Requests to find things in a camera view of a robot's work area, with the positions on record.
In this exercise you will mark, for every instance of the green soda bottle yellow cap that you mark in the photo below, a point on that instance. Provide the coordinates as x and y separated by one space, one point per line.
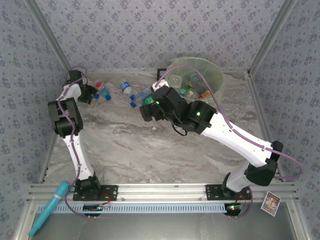
149 100

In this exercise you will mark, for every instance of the clear bottle green white label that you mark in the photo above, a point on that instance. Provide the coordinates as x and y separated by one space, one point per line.
186 90

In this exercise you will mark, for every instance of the large clear bottle white cap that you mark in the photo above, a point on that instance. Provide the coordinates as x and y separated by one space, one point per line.
175 80

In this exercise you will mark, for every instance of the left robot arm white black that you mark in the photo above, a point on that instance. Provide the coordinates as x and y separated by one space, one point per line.
75 122

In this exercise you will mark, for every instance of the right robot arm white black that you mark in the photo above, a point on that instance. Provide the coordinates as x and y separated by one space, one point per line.
235 145

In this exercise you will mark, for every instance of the translucent green trash bin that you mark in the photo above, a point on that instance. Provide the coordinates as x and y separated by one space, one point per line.
221 85

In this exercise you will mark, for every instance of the soda water bottle blue cap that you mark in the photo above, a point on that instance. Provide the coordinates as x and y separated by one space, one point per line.
143 94

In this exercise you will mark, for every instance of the stubby clear bottle blue label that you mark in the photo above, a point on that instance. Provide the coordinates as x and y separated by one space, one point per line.
124 86

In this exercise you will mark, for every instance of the teal marker pen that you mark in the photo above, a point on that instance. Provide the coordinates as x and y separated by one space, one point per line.
58 193

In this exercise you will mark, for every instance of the grey metal shelf sheet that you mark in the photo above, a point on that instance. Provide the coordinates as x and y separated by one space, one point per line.
162 227

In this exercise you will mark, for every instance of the small printed card box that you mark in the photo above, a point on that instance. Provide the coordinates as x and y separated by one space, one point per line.
270 203

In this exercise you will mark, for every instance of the black slotted bracket plate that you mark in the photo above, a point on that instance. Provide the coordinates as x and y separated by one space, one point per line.
158 75

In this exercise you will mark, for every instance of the aluminium table back rail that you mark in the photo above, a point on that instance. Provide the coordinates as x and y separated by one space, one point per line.
120 72

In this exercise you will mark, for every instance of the aluminium frame post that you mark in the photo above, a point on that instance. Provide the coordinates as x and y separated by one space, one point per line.
277 27
51 37

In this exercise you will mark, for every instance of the aluminium table side rail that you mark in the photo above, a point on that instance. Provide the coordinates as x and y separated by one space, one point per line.
47 160
262 112

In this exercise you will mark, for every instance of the aluminium mounting rail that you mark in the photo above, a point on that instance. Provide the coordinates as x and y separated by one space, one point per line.
160 191

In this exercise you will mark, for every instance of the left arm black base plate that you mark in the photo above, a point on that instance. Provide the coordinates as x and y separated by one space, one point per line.
111 192

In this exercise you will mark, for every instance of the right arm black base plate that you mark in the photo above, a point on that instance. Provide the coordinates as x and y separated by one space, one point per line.
212 192

